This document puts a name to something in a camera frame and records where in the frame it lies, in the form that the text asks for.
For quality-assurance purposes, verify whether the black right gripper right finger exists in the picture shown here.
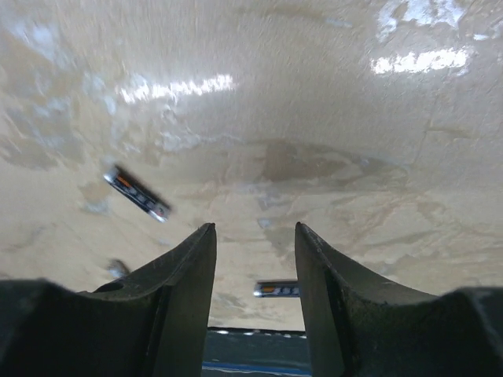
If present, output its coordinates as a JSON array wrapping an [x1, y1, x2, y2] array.
[[295, 223, 502, 376]]

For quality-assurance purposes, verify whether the black battery pair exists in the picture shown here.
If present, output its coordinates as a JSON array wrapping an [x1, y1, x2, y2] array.
[[103, 164, 172, 223]]

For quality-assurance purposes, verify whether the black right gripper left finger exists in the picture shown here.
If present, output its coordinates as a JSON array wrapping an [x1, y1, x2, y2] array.
[[1, 223, 217, 376]]

